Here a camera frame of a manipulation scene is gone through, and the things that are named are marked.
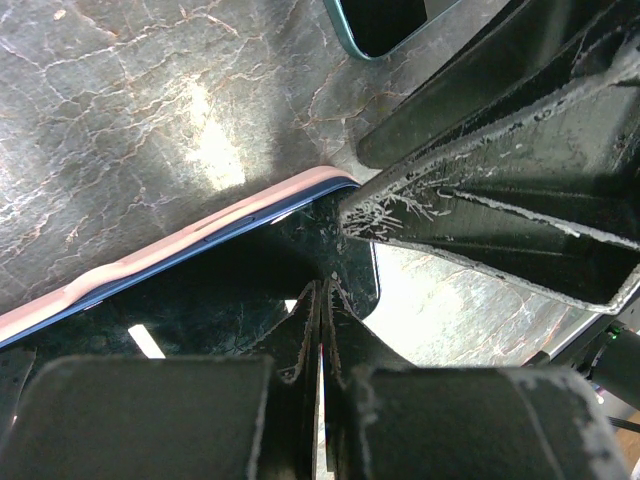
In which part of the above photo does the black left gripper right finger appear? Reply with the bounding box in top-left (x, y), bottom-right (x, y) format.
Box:
top-left (322, 280), bottom-right (628, 479)

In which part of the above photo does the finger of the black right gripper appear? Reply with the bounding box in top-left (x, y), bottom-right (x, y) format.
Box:
top-left (340, 49), bottom-right (639, 314)
top-left (357, 1), bottom-right (639, 169)

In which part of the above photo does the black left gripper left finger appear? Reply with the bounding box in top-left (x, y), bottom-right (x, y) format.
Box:
top-left (1, 282), bottom-right (321, 479)

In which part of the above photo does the pink phone case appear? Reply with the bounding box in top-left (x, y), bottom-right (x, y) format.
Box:
top-left (1, 166), bottom-right (359, 347)

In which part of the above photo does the blue-edged black phone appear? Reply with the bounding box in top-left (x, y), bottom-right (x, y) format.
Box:
top-left (1, 177), bottom-right (380, 429)

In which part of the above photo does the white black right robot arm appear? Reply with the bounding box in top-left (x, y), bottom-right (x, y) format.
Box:
top-left (340, 1), bottom-right (639, 405)

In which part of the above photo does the green-edged black phone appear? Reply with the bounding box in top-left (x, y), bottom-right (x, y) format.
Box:
top-left (323, 0), bottom-right (469, 61)

